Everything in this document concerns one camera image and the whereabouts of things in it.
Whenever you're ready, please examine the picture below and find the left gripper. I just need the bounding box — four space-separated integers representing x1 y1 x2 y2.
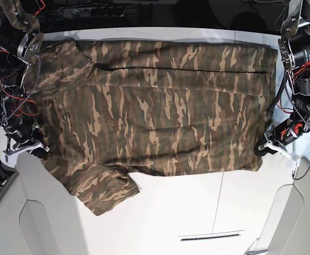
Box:
254 128 301 161

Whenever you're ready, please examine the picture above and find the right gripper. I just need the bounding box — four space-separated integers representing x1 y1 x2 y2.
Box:
4 123 49 159

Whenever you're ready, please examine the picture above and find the camouflage T-shirt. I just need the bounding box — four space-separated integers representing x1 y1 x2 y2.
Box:
0 0 279 216

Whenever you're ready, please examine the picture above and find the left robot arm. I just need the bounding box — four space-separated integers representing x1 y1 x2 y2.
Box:
254 1 310 160

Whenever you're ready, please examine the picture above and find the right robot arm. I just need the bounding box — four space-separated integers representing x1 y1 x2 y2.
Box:
0 1 49 158

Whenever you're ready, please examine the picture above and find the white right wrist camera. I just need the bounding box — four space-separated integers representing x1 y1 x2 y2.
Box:
2 150 18 168

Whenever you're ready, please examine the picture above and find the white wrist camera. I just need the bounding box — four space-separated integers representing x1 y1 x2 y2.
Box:
2 150 18 168
292 158 301 180

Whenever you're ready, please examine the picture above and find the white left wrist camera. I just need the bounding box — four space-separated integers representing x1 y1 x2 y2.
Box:
292 158 301 180

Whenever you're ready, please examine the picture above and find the grey cable bundle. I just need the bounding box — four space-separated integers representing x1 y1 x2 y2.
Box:
273 0 310 32

